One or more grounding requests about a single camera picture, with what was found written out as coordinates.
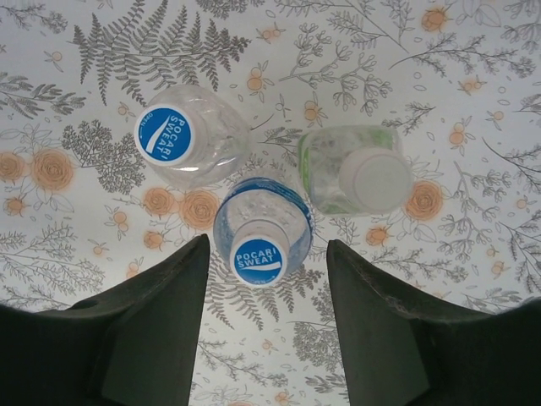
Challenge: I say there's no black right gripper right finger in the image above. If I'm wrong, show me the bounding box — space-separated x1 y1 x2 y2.
327 239 541 406

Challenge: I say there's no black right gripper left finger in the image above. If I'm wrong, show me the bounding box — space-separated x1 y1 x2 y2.
0 233 210 406

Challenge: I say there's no plain white bottle cap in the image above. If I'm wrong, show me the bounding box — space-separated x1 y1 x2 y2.
339 148 413 212

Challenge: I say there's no green label plastic bottle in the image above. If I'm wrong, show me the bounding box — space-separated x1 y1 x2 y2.
297 125 405 217

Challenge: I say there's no clear plastic bottle blue label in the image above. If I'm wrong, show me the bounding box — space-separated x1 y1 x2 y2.
143 84 253 191

